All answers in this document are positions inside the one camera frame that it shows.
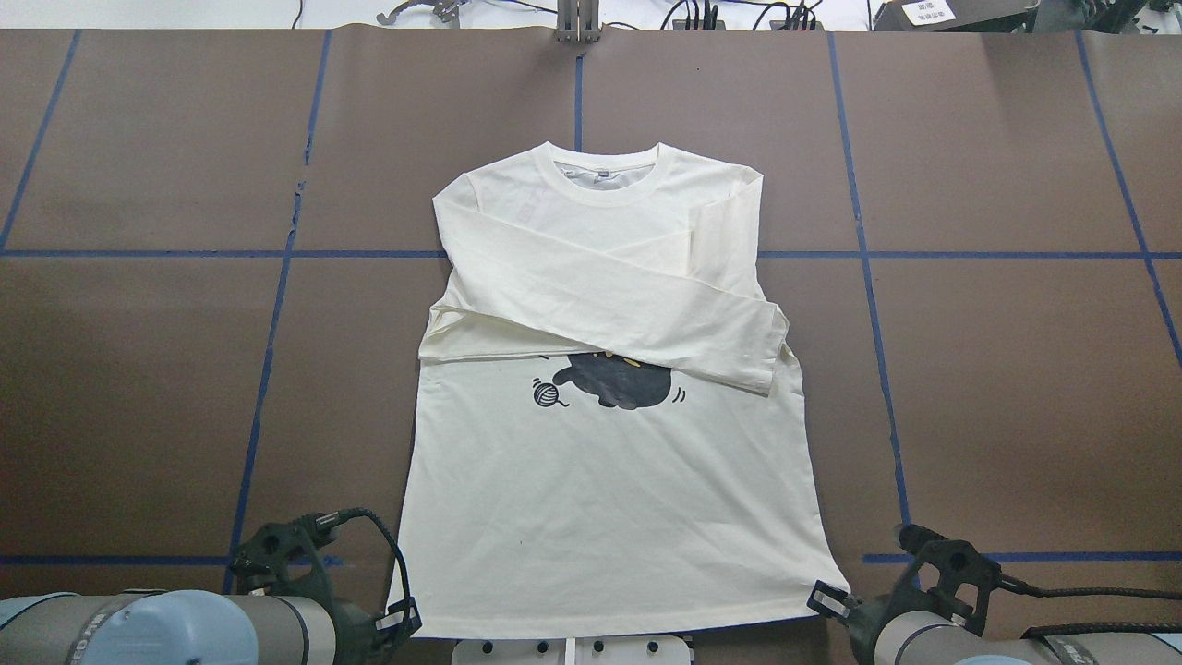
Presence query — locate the cream long-sleeve cat shirt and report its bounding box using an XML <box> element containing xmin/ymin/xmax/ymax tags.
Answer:
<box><xmin>397</xmin><ymin>143</ymin><xmax>849</xmax><ymax>640</ymax></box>

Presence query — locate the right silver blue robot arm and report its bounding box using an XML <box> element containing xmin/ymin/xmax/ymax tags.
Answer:
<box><xmin>807</xmin><ymin>581</ymin><xmax>1181</xmax><ymax>664</ymax></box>

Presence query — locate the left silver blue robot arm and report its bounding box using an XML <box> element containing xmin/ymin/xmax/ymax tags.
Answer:
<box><xmin>1</xmin><ymin>589</ymin><xmax>422</xmax><ymax>664</ymax></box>

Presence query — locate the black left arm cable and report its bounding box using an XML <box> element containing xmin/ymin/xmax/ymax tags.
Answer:
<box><xmin>314</xmin><ymin>506</ymin><xmax>413</xmax><ymax>611</ymax></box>

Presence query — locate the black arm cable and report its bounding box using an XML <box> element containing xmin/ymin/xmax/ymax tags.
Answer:
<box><xmin>314</xmin><ymin>506</ymin><xmax>413</xmax><ymax>611</ymax></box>
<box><xmin>896</xmin><ymin>523</ymin><xmax>1182</xmax><ymax>638</ymax></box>

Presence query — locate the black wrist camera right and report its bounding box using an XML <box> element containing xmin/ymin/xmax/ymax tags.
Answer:
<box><xmin>913</xmin><ymin>539</ymin><xmax>1001</xmax><ymax>638</ymax></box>

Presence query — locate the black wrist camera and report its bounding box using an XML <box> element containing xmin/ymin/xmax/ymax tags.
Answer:
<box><xmin>913</xmin><ymin>539</ymin><xmax>1001</xmax><ymax>638</ymax></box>
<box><xmin>229</xmin><ymin>514</ymin><xmax>339</xmax><ymax>605</ymax></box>

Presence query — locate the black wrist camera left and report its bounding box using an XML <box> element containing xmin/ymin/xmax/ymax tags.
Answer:
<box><xmin>229</xmin><ymin>514</ymin><xmax>339</xmax><ymax>605</ymax></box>

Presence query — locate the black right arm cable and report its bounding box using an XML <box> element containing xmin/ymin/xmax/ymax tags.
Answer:
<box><xmin>896</xmin><ymin>523</ymin><xmax>1182</xmax><ymax>638</ymax></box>

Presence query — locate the white camera post base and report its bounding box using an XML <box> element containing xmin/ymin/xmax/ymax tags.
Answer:
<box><xmin>452</xmin><ymin>635</ymin><xmax>695</xmax><ymax>664</ymax></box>

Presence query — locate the aluminium frame post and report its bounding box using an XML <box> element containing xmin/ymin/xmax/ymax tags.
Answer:
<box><xmin>556</xmin><ymin>0</ymin><xmax>602</xmax><ymax>43</ymax></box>

